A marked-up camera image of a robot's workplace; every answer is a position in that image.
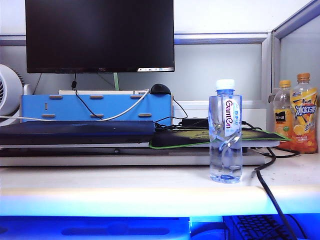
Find clear mineral water bottle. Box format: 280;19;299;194
208;78;244;184

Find dark closed laptop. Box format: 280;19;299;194
0;120;156;146

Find small orange juice bottle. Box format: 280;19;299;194
272;79;294;149

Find yellow-label iced tea bottle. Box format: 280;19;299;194
289;72;319;154

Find black green-edged mouse pad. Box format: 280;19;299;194
148;126;293;150

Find black computer mouse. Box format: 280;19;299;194
150;83;172;95

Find black power adapter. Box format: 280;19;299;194
181;117;211;127

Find silver adjustable desk riser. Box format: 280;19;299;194
0;138;281;167

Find white tray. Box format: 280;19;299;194
58;88;151;96

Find grey cubicle partition panel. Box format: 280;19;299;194
271;0;320;101
0;31;273;124

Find blue wooden monitor riser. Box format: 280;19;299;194
20;93;174;126

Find black computer monitor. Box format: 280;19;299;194
24;0;175;74

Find black keyboard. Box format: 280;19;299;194
229;214;293;240

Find white desk fan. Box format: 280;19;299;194
0;63;25;126

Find thin black mouse cable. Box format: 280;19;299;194
153;94;189;131

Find white cable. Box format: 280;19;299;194
0;88;151;122

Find green monitor stand post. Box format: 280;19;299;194
112;72;121;91

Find thin black monitor cable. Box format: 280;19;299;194
71;73;106;121

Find thick black cable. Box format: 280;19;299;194
254;146;300;240

